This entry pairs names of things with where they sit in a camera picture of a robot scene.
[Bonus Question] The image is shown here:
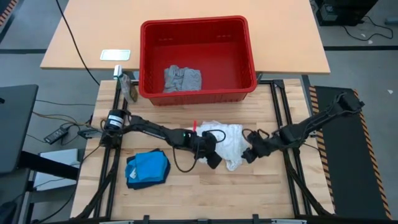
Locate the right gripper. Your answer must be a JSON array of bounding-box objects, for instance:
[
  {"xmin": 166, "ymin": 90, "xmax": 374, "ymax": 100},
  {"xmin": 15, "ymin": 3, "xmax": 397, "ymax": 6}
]
[{"xmin": 241, "ymin": 132, "xmax": 280, "ymax": 164}]

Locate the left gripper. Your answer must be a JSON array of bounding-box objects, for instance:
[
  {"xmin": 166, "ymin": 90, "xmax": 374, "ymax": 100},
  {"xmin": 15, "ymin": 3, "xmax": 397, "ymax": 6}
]
[{"xmin": 192, "ymin": 132, "xmax": 223, "ymax": 170}]

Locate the white garment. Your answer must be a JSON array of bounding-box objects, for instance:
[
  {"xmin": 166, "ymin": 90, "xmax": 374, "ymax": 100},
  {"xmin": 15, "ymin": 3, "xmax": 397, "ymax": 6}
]
[{"xmin": 186, "ymin": 120, "xmax": 249, "ymax": 172}]

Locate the bright blue garment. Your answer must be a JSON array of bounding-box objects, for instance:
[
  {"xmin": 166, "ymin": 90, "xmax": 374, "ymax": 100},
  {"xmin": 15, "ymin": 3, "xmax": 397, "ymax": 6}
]
[{"xmin": 124, "ymin": 151, "xmax": 169, "ymax": 183}]

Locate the dark navy garment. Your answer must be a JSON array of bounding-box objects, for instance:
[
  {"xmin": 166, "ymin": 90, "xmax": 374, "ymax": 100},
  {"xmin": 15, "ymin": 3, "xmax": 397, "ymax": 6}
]
[{"xmin": 126, "ymin": 148, "xmax": 171, "ymax": 190}]

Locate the grey garment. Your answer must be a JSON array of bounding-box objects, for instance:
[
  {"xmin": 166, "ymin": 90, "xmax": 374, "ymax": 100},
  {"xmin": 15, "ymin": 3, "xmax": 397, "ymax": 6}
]
[{"xmin": 163, "ymin": 64, "xmax": 202, "ymax": 93}]

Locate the red plastic laundry basket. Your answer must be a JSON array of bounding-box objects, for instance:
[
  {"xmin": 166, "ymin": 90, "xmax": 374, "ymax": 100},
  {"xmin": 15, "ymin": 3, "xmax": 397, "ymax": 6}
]
[{"xmin": 138, "ymin": 15, "xmax": 258, "ymax": 106}]

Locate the black hazard-striped floor mat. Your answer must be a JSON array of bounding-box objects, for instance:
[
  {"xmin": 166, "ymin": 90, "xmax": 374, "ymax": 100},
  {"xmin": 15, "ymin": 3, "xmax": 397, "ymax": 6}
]
[{"xmin": 308, "ymin": 85, "xmax": 393, "ymax": 220}]

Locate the clear plastic bag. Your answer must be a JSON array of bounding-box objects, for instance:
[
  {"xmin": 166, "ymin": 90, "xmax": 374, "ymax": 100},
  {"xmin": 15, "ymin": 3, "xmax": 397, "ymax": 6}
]
[{"xmin": 119, "ymin": 73, "xmax": 139, "ymax": 103}]

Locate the white flat box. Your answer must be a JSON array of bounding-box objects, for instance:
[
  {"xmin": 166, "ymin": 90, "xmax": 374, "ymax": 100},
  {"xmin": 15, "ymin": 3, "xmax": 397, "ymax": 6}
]
[{"xmin": 32, "ymin": 148, "xmax": 81, "ymax": 191}]

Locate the black power adapter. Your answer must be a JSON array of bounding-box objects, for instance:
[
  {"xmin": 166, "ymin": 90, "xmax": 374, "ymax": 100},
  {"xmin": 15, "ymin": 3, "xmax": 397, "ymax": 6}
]
[{"xmin": 44, "ymin": 126, "xmax": 70, "ymax": 145}]

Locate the black flat bar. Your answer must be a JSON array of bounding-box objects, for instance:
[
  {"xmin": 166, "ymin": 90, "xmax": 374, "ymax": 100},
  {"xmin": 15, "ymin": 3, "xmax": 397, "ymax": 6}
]
[{"xmin": 20, "ymin": 151, "xmax": 80, "ymax": 180}]

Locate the black equipment cabinet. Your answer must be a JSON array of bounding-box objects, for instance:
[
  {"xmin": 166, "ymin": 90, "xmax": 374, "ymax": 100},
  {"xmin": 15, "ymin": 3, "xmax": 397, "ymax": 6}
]
[{"xmin": 313, "ymin": 0, "xmax": 380, "ymax": 27}]

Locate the tan wooden desk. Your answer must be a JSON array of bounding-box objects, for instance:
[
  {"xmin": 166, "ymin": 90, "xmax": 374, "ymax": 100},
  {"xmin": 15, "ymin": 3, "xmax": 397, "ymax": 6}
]
[{"xmin": 40, "ymin": 0, "xmax": 331, "ymax": 75}]

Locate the dark grey flat panel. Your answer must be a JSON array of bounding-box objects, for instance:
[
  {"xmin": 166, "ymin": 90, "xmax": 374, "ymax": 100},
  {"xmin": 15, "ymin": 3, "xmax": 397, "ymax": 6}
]
[{"xmin": 0, "ymin": 83, "xmax": 39, "ymax": 174}]

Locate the black cable loop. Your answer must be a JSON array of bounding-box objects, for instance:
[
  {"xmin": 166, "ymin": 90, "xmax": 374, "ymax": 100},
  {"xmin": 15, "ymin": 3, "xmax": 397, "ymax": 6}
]
[{"xmin": 172, "ymin": 146, "xmax": 200, "ymax": 173}]

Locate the black aluminium table frame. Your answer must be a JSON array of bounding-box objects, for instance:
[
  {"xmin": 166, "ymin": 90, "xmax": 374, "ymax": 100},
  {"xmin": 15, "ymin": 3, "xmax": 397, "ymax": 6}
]
[{"xmin": 74, "ymin": 79, "xmax": 335, "ymax": 224}]

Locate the thin floor wire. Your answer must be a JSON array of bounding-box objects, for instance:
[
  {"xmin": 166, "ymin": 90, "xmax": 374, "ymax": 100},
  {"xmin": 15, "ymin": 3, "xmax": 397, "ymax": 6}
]
[{"xmin": 35, "ymin": 99, "xmax": 96, "ymax": 107}]

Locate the black floor cable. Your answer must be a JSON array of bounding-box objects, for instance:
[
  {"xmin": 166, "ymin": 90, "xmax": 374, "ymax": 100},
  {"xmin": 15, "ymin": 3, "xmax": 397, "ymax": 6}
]
[{"xmin": 341, "ymin": 15, "xmax": 394, "ymax": 42}]

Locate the long black desk cable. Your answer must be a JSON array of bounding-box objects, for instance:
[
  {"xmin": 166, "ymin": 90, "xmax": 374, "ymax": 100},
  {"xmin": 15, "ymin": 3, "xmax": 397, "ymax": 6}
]
[{"xmin": 55, "ymin": 0, "xmax": 101, "ymax": 86}]

